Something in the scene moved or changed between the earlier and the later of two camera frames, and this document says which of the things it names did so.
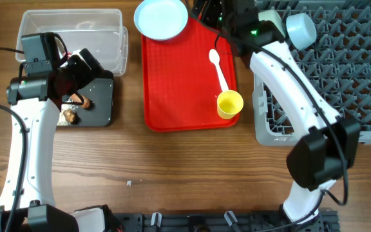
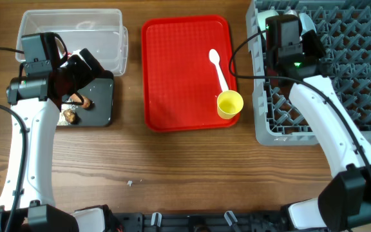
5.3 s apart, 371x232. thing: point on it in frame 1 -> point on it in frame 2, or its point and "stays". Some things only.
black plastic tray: x=101 y=92 stays
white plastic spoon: x=214 y=58 stays
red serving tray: x=180 y=85 stays
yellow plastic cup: x=229 y=104 stays
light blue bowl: x=301 y=30 -> x=291 y=12
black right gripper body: x=212 y=15 -> x=310 y=46
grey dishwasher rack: x=350 y=60 stays
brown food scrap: x=71 y=116 stays
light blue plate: x=160 y=19 -> x=306 y=22
